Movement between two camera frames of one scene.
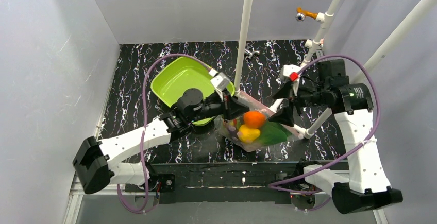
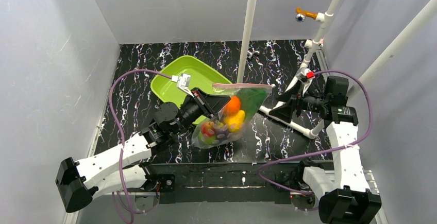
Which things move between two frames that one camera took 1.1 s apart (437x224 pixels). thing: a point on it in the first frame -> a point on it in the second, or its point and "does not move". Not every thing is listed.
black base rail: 223,183 does not move
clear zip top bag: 254,130 -> 229,122
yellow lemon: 247,134 -> 235,121
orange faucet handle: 307,13 does not move
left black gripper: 226,105 does not move
